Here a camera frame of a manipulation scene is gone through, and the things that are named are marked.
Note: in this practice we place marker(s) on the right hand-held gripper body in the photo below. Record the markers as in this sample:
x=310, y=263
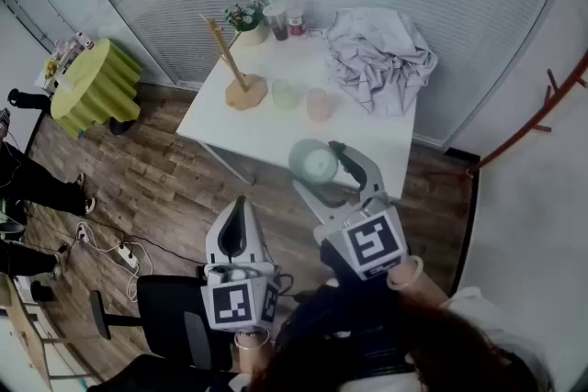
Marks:
x=372, y=243

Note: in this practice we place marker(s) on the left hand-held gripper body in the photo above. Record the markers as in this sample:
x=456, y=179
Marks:
x=229, y=303

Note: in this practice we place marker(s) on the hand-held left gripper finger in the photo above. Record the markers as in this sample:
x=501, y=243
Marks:
x=258, y=248
x=211, y=248

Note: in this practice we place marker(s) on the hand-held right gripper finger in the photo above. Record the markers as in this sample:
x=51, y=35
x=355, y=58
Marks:
x=369, y=174
x=317, y=206

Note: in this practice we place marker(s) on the teal textured cup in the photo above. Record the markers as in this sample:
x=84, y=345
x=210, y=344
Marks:
x=314, y=163

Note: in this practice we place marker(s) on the pink cup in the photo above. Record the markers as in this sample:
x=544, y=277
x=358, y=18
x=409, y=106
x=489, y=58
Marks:
x=319, y=105

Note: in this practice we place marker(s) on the pale green cup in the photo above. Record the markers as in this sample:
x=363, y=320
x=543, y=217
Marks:
x=285, y=95

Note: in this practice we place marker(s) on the wooden cup rack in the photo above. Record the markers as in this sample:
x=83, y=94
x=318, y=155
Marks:
x=245, y=94

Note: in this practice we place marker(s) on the person's right forearm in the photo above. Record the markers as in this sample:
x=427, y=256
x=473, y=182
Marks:
x=427, y=289

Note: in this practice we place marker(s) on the person's left forearm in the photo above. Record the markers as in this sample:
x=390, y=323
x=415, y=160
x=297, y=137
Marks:
x=255, y=358

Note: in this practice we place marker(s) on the clear lidded drink cup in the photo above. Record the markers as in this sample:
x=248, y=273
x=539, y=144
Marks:
x=277, y=20

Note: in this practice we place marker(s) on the pale wrist bangle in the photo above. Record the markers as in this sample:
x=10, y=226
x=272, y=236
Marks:
x=415, y=266
x=239, y=342

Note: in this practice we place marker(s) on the black office chair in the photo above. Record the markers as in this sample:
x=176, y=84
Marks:
x=170, y=312

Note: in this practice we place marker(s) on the long white power strip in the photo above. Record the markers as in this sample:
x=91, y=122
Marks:
x=128, y=255

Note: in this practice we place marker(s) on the person's dark clothing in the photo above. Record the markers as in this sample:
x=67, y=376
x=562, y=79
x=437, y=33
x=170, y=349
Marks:
x=340, y=335

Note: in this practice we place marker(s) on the crumpled white cloth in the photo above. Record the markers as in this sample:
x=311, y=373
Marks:
x=381, y=59

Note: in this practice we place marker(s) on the short white power strip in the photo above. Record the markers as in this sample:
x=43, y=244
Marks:
x=82, y=235

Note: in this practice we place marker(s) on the person's white shirt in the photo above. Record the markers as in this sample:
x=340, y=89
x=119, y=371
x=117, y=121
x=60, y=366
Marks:
x=482, y=321

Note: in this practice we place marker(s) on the reddish-brown coat rack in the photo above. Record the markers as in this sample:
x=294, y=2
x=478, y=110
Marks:
x=505, y=141

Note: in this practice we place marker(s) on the glass partition with white blinds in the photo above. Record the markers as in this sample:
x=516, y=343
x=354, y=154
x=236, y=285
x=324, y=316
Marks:
x=413, y=14

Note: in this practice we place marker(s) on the red-capped plastic bottle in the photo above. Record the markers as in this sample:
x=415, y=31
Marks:
x=86, y=41
x=295, y=16

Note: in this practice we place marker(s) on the potted flower plant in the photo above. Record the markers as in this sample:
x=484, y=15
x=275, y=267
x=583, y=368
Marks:
x=245, y=20

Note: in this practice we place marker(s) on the light wooden desk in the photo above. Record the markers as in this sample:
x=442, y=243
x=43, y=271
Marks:
x=25, y=326

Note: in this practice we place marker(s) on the round table with green cloth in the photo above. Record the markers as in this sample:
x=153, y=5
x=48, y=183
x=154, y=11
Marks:
x=82, y=78

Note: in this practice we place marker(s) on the black high-back chair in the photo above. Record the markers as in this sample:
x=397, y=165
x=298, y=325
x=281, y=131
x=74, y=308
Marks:
x=30, y=100

